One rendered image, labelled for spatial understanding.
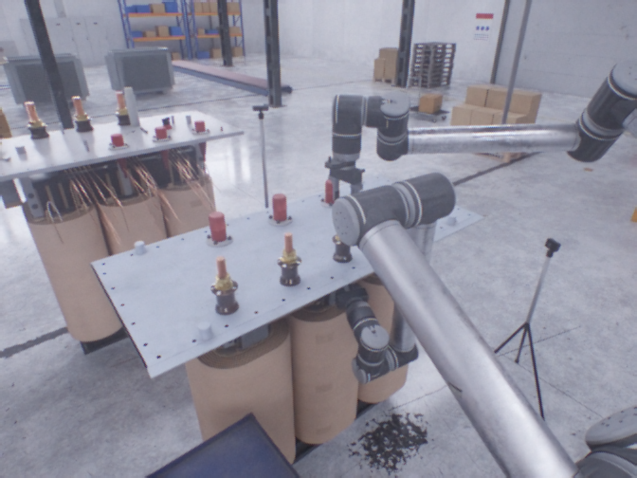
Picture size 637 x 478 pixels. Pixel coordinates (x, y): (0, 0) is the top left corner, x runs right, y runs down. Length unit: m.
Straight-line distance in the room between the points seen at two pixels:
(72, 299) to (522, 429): 2.82
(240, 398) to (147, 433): 1.25
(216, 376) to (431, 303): 0.99
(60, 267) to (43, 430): 1.02
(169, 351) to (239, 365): 0.40
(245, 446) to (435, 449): 1.42
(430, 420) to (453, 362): 1.94
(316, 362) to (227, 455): 0.59
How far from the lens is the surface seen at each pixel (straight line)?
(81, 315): 3.30
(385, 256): 1.09
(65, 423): 3.26
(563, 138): 1.74
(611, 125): 1.68
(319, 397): 2.22
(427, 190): 1.27
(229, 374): 1.72
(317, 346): 1.96
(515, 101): 8.01
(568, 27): 15.31
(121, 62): 13.65
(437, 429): 2.92
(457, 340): 1.02
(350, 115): 1.47
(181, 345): 1.40
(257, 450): 1.71
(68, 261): 3.07
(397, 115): 1.44
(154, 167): 3.15
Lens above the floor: 2.29
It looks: 29 degrees down
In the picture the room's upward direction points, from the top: straight up
